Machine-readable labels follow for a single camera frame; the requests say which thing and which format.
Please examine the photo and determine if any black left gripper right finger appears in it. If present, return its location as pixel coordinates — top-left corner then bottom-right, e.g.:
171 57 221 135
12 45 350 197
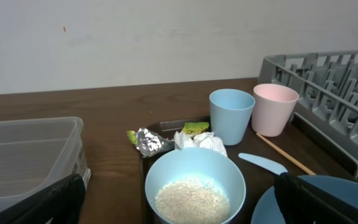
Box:
273 172 358 224

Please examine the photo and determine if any light blue rice bowl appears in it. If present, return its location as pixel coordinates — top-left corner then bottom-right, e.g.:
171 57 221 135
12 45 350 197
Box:
144 147 246 223

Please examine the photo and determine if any light blue plastic knife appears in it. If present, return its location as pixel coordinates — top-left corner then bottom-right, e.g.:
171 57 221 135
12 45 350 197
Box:
238 153 288 175

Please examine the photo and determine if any yellow green wrapper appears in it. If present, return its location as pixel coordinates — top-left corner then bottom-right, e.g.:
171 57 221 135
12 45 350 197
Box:
126 122 209 145

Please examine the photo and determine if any crumpled aluminium foil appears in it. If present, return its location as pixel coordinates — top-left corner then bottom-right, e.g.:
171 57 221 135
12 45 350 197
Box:
134 128 175 157

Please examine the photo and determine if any grey dishwasher rack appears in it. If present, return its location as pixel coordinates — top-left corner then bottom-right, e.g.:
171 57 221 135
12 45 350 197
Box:
259 50 358 180

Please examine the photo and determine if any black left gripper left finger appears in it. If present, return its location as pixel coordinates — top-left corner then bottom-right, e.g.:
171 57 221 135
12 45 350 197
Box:
0 174 86 224

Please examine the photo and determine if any clear plastic bin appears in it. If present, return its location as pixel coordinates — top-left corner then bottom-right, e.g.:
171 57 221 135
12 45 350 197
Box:
0 117 91 212

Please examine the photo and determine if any crumpled white tissue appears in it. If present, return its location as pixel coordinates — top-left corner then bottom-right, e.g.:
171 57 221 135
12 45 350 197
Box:
173 132 227 157

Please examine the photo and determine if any pink plastic cup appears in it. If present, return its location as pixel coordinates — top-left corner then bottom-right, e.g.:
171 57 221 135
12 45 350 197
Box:
252 83 299 137

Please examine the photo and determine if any dark brown serving tray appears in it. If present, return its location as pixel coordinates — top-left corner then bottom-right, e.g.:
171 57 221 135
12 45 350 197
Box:
139 115 356 224

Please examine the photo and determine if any light blue plastic cup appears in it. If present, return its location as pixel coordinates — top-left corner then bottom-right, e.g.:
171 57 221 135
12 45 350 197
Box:
209 88 255 146

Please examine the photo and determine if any wooden chopstick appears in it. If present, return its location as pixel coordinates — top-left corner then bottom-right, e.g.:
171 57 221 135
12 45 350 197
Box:
256 133 316 175

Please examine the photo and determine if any dark blue plate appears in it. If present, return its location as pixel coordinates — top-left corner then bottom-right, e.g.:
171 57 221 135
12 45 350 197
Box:
251 175 358 224

